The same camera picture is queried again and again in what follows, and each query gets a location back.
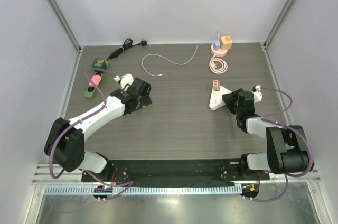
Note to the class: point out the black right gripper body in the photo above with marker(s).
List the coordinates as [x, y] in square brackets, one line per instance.
[232, 100]

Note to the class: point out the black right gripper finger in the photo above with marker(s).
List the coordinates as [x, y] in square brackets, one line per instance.
[231, 97]
[232, 106]

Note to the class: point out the white triangular power strip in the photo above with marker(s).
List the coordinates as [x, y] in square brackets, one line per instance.
[216, 100]

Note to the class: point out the dusty pink usb charger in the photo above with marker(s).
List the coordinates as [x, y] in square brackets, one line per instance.
[216, 85]

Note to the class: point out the round pink power socket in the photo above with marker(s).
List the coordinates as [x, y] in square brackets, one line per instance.
[218, 53]

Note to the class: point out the orange cube socket adapter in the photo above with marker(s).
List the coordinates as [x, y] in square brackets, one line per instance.
[226, 43]

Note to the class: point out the light blue usb charger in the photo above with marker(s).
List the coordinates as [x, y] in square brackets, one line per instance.
[216, 45]

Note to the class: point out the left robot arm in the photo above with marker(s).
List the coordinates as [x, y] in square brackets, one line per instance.
[65, 145]

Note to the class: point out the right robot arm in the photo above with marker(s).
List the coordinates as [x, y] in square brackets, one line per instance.
[288, 151]

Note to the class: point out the dark green cube adapter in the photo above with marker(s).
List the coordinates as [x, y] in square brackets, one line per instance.
[99, 64]

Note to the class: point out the green power strip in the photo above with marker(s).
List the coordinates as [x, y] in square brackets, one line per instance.
[91, 91]

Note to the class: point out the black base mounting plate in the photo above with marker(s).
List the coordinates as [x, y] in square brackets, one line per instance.
[202, 173]

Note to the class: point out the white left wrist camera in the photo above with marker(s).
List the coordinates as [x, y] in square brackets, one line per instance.
[124, 81]

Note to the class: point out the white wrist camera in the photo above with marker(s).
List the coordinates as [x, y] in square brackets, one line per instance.
[124, 81]
[256, 90]

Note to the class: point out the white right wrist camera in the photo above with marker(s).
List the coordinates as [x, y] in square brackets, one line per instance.
[256, 90]

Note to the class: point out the slotted cable duct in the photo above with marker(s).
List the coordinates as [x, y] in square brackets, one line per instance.
[91, 189]

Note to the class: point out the aluminium front rail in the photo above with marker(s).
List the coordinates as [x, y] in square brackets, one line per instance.
[42, 175]

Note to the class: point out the right aluminium frame post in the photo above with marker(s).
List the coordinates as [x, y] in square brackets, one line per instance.
[278, 22]

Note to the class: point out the aluminium frame post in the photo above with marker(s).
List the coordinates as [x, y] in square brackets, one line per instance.
[64, 24]
[278, 22]

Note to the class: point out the left aluminium frame post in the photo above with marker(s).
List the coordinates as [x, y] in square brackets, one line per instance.
[64, 24]

